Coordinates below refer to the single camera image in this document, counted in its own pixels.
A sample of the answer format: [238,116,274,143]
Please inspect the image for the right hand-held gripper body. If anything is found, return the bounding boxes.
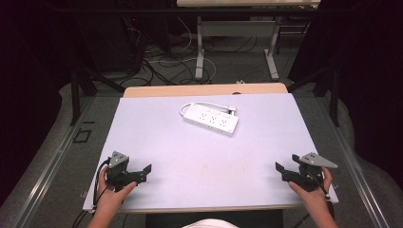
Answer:
[286,152,338,193]

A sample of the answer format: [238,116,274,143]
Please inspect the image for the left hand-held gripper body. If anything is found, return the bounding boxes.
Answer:
[106,150,141,193]

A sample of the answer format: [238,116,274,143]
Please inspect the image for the person's right hand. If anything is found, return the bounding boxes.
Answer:
[287,166,334,208]

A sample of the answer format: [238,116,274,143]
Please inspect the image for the person's left hand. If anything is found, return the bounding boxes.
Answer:
[96,170,138,217]

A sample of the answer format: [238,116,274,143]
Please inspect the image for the pale lilac table mat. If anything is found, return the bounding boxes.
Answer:
[83,92,339,213]

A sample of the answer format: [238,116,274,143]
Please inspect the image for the white power strip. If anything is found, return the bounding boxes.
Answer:
[182,102,240,138]

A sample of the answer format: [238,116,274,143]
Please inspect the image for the person's white clothing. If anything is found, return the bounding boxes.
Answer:
[182,218,240,228]

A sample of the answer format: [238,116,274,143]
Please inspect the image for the black metal stand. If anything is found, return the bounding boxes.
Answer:
[286,65,341,128]
[69,65,126,126]

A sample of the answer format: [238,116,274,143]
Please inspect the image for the white desk with metal legs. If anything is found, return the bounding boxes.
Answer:
[176,0,321,82]

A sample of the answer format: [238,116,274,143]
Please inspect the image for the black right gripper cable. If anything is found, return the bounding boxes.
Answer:
[293,172,336,228]

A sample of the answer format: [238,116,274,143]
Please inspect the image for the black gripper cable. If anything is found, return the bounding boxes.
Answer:
[293,172,336,228]
[71,157,112,228]

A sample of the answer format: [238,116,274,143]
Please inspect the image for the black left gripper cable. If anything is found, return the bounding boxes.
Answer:
[71,157,112,228]

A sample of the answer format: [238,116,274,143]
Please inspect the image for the aluminium floor rail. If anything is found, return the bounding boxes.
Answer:
[9,94,96,228]
[312,94,391,228]

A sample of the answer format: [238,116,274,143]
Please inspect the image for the white power strip cable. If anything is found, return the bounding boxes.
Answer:
[179,101,238,117]

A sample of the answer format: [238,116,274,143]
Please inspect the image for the tangle of floor cables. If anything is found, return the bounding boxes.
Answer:
[122,15,264,87]

